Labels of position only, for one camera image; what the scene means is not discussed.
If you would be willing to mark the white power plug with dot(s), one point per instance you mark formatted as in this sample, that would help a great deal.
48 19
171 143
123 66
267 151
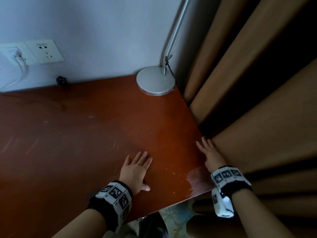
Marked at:
16 55

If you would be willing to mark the person's left hand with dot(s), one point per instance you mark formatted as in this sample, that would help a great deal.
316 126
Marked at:
135 172

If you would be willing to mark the black wristband with marker tags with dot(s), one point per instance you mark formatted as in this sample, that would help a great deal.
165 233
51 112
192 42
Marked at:
230 179
111 203

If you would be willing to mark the person's right forearm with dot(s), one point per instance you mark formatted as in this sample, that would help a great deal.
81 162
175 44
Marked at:
260 218

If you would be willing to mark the black power plug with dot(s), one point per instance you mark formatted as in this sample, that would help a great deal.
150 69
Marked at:
62 81

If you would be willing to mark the white wall power socket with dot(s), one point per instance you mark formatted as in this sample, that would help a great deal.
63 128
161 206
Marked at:
47 52

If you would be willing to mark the person's right hand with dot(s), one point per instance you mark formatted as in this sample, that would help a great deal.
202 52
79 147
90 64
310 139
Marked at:
211 156

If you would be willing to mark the red wooden table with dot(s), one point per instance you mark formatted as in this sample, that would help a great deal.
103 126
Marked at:
86 133

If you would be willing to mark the beige curtain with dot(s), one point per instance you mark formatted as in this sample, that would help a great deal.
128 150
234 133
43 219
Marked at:
260 47

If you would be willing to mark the silver desk lamp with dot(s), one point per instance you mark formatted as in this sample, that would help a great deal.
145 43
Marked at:
154 81

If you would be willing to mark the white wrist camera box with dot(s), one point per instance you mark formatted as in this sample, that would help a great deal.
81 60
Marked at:
221 204

